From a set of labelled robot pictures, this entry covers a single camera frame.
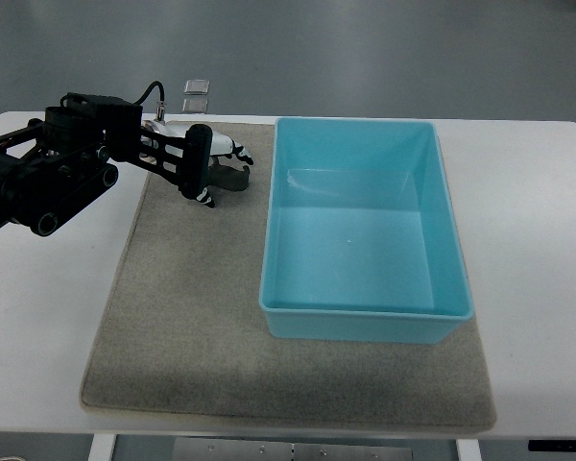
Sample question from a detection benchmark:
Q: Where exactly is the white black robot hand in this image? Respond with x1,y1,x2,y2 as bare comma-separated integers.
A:
138,120,254,207

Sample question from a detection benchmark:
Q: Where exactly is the brown hippo toy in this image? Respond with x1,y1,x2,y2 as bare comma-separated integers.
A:
207,158,251,192

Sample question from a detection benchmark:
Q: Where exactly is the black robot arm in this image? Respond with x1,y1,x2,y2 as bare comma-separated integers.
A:
0,81,215,237

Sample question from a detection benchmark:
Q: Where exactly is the blue plastic box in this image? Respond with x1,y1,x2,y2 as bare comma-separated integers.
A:
259,117,474,344

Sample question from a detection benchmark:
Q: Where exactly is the lower clear floor plate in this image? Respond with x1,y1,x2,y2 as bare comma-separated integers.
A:
181,97,208,114

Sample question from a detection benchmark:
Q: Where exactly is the grey felt mat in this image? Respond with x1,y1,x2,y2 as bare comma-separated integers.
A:
80,123,496,432

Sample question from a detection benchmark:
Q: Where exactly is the black table control panel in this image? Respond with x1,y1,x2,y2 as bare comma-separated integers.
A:
528,439,576,452

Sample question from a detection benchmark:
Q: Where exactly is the metal table base plate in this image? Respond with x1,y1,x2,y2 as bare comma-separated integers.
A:
172,438,414,461

